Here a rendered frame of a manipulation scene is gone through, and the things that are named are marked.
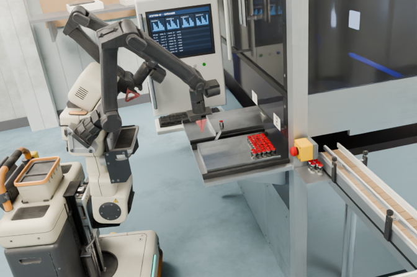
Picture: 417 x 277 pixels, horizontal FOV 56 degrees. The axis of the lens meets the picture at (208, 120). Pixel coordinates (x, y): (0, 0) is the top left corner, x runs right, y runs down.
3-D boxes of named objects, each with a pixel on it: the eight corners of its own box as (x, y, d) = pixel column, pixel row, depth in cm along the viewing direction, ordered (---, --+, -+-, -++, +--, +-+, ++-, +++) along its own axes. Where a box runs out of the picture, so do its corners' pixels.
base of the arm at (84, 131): (78, 122, 160) (70, 135, 149) (91, 108, 158) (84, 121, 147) (94, 135, 163) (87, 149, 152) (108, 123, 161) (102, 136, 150)
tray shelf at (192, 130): (259, 110, 240) (259, 107, 239) (309, 166, 177) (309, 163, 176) (182, 123, 233) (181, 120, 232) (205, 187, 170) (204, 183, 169)
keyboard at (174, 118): (218, 108, 262) (218, 105, 261) (223, 117, 249) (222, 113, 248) (158, 119, 256) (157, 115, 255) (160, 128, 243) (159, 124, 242)
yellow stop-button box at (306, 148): (309, 151, 170) (309, 136, 167) (317, 159, 163) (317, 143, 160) (293, 154, 169) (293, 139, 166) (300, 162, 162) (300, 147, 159)
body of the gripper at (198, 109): (212, 115, 166) (210, 99, 163) (188, 120, 165) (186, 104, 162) (210, 110, 172) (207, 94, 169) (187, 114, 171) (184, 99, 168)
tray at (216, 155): (262, 137, 202) (262, 131, 201) (280, 162, 179) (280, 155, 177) (197, 149, 197) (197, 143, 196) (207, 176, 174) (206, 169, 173)
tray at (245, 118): (262, 110, 235) (261, 104, 233) (277, 127, 211) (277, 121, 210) (206, 119, 230) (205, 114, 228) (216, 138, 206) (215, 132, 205)
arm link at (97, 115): (87, 117, 154) (90, 126, 151) (105, 100, 152) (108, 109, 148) (105, 124, 161) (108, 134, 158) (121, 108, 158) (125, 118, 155)
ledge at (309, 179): (323, 166, 176) (323, 162, 175) (338, 181, 164) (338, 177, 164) (294, 172, 174) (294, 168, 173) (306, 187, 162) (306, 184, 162)
